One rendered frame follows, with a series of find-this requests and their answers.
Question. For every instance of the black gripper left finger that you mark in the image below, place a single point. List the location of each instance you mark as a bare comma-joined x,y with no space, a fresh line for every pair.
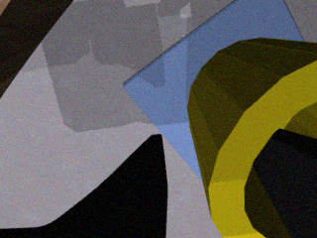
130,203

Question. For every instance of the brown wooden plank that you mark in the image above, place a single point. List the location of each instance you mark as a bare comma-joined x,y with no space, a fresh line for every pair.
23,25

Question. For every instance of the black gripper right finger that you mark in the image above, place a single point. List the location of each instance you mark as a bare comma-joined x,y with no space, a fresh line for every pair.
287,167

